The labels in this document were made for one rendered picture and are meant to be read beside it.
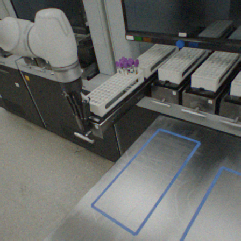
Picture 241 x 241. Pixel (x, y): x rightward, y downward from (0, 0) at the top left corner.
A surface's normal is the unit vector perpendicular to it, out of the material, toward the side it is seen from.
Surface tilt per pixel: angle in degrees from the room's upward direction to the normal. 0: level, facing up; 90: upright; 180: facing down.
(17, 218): 0
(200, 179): 0
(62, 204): 0
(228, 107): 90
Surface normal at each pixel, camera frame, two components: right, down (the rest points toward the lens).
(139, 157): -0.16, -0.78
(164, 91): -0.61, 0.56
